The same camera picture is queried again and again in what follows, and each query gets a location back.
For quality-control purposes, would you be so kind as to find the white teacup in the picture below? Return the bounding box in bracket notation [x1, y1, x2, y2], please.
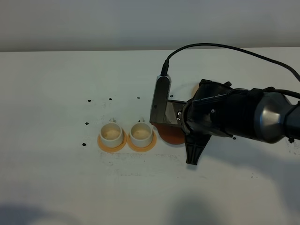
[129, 117, 153, 148]
[100, 118, 123, 140]

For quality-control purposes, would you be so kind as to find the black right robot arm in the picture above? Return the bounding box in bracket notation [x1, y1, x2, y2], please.
[181, 80, 300, 165]

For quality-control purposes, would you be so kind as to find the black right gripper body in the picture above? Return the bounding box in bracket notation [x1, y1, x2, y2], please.
[186, 79, 258, 138]

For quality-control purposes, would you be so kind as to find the cream round teapot coaster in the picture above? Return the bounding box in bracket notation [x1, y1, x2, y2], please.
[191, 83, 199, 98]

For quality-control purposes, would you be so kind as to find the orange round coaster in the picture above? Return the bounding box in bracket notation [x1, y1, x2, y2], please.
[97, 132, 127, 153]
[127, 130, 157, 152]

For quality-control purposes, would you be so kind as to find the left white teacup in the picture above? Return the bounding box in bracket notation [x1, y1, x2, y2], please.
[100, 118, 123, 140]

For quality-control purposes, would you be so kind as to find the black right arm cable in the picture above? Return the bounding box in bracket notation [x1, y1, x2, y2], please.
[161, 43, 300, 83]

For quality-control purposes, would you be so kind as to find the left orange round coaster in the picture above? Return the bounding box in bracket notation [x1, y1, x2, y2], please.
[97, 132, 127, 153]

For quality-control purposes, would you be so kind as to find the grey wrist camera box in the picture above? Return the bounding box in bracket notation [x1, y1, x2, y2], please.
[150, 75, 186, 127]

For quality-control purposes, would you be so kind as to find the right orange round coaster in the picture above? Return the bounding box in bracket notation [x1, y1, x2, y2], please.
[127, 130, 157, 152]

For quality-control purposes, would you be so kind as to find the right white teacup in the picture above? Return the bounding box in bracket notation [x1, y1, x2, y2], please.
[129, 117, 153, 148]

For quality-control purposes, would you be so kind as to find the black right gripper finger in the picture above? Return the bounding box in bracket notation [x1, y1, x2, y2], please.
[185, 133, 210, 165]

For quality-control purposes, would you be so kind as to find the brown clay teapot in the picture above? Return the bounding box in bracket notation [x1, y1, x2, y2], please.
[153, 123, 185, 145]

